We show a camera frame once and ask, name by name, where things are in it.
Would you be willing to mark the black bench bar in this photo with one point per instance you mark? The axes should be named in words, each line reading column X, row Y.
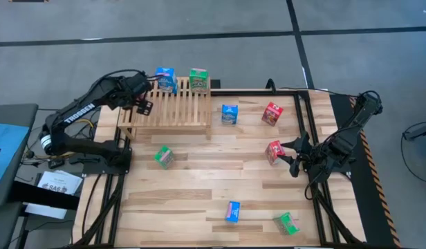
column 43, row 197

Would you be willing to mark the green Apple Jacks cereal box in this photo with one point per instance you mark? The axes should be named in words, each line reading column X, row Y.
column 286, row 223
column 164, row 157
column 198, row 80

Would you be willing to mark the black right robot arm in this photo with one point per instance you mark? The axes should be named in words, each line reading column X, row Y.
column 344, row 140

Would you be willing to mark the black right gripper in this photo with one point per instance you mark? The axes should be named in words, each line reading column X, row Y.
column 311, row 158

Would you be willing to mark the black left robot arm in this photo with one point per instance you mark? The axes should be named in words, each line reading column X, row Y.
column 78, row 114

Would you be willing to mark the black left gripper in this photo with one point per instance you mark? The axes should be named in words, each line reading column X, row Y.
column 140, row 84

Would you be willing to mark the grey floor stand foot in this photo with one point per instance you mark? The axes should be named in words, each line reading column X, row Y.
column 420, row 130

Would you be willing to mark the wooden slatted shelf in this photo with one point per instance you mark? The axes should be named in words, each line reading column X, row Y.
column 185, row 114

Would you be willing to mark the blue Rice Krispies cereal box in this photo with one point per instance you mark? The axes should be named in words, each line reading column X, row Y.
column 166, row 80
column 232, row 211
column 229, row 115

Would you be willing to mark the white printed paper sheet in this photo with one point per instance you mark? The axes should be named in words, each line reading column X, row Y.
column 57, row 181

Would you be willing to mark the black aluminium rig frame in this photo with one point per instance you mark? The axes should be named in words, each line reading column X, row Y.
column 254, row 92

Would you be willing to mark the black hazard-striped floor mat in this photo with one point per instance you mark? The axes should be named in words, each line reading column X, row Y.
column 365, row 193

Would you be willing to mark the plain white paper sheet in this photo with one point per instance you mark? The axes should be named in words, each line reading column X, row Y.
column 43, row 211

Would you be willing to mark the grey side table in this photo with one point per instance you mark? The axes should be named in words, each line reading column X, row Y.
column 12, row 112

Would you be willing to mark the blue table pad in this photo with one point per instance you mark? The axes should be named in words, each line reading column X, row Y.
column 5, row 162

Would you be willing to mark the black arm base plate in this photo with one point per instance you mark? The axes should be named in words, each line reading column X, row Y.
column 95, row 169
column 341, row 168

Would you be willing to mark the black power brick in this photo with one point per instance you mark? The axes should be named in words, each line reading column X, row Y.
column 56, row 163

